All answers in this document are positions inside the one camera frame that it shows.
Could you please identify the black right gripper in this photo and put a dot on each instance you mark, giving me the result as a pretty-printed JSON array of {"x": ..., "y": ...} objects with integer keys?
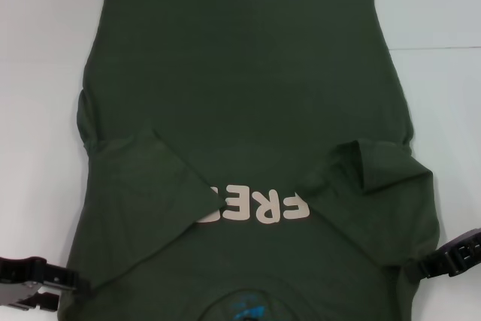
[{"x": 475, "y": 240}]

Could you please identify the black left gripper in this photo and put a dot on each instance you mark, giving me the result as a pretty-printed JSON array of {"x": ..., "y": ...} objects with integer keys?
[{"x": 17, "y": 272}]

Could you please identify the dark green printed T-shirt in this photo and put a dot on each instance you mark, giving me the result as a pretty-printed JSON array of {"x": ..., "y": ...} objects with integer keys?
[{"x": 240, "y": 73}]

